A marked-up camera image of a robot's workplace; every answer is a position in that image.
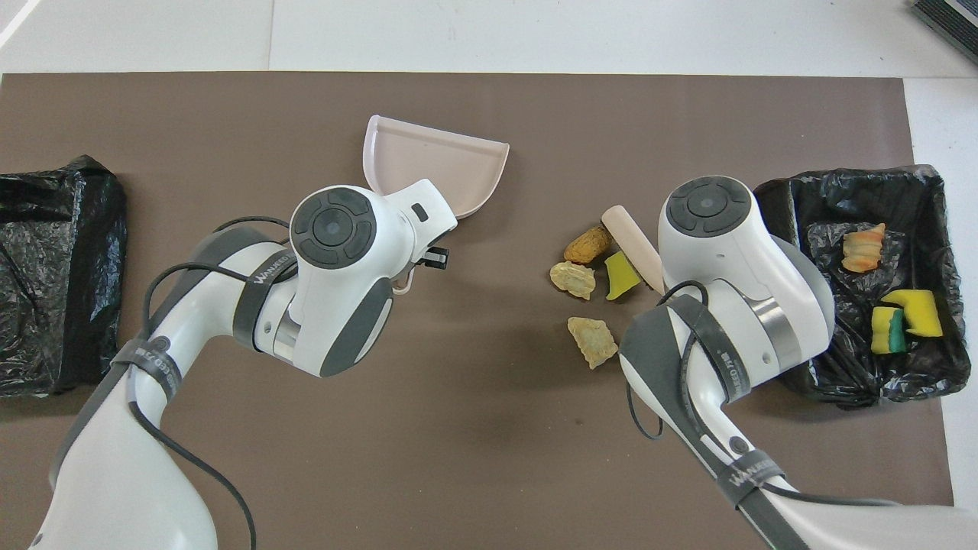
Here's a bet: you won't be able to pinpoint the pale yellow lump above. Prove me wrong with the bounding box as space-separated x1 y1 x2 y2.
549 260 597 300

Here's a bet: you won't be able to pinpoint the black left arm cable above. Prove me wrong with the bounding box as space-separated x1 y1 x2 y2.
126 216 295 550

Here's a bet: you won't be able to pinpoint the brown oval bread roll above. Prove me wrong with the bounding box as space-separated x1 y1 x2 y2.
563 224 614 266

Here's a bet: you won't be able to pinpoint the beige plastic dustpan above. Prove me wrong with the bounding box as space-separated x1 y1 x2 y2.
362 115 510 296

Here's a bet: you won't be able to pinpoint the black ribbed device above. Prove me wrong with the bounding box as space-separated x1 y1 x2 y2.
908 0 978 66

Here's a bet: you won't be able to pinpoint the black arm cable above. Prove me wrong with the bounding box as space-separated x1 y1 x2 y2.
126 216 295 550
627 280 902 509

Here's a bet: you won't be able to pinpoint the bin lined with black bag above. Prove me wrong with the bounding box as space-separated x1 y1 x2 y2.
753 164 971 408
0 155 128 398

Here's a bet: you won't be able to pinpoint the brown table mat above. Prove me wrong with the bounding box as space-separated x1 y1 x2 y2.
0 73 960 550

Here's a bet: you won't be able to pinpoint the beige orange rock chunk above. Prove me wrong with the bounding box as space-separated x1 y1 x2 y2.
841 222 887 274

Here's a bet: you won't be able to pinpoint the beige hand brush black bristles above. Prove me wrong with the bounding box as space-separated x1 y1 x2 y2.
601 205 667 296

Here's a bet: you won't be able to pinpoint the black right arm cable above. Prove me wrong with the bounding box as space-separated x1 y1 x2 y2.
627 280 902 509

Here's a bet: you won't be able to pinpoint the yellow green sponge piece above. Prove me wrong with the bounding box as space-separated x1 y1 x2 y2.
871 306 908 355

